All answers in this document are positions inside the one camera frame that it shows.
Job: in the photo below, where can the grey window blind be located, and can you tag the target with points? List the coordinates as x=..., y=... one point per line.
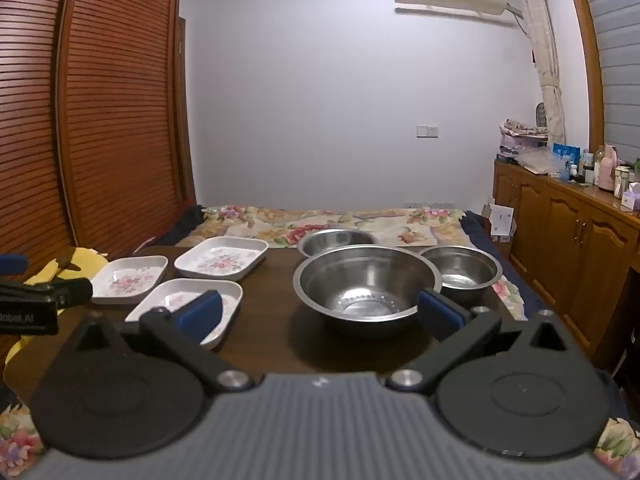
x=617, y=50

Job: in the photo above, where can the pink thermos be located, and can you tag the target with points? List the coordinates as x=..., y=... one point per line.
x=607, y=170

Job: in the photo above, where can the stack of folded cloths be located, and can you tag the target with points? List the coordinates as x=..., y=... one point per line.
x=522, y=135

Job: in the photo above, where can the floral bedspread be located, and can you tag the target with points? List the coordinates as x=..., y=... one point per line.
x=480, y=225

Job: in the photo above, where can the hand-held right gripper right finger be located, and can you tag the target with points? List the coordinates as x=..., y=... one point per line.
x=440, y=312

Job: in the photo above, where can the blue printed box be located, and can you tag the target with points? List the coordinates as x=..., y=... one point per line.
x=565, y=157

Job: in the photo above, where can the large white floral plate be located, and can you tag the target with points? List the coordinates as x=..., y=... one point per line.
x=170, y=297
x=220, y=260

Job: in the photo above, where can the white paper box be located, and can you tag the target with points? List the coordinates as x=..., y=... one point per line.
x=501, y=222

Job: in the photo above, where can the clear plastic bag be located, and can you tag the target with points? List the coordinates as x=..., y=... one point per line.
x=537, y=162

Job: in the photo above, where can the small steel bowl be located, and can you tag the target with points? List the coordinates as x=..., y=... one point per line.
x=335, y=241
x=460, y=270

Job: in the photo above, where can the cluster of small bottles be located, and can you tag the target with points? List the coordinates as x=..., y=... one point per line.
x=582, y=167

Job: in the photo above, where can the floral blanket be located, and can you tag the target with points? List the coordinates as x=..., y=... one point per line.
x=325, y=220

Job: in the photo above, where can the large steel bowl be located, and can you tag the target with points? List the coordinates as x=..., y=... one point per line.
x=365, y=280

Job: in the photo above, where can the purple tissue box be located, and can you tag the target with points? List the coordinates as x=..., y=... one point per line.
x=632, y=197

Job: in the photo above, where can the wooden window frame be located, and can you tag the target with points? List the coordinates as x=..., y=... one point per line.
x=585, y=50

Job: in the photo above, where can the wooden cabinet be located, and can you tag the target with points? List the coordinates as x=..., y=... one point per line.
x=560, y=230

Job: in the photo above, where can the white jar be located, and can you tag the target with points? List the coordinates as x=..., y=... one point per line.
x=621, y=182

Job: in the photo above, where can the wall power strip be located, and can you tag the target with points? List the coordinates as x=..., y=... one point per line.
x=430, y=205

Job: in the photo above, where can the wooden louvered wardrobe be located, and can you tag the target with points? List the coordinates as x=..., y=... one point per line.
x=90, y=110

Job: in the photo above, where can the small white floral plate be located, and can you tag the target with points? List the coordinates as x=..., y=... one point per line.
x=127, y=280

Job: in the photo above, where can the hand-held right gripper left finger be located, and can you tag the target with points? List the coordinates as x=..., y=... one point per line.
x=202, y=312

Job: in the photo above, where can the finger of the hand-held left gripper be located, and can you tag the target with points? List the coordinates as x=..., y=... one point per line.
x=65, y=292
x=12, y=264

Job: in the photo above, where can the white wall switch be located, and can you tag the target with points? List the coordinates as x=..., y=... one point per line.
x=427, y=131

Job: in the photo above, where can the cream patterned curtain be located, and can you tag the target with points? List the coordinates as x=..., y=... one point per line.
x=542, y=50

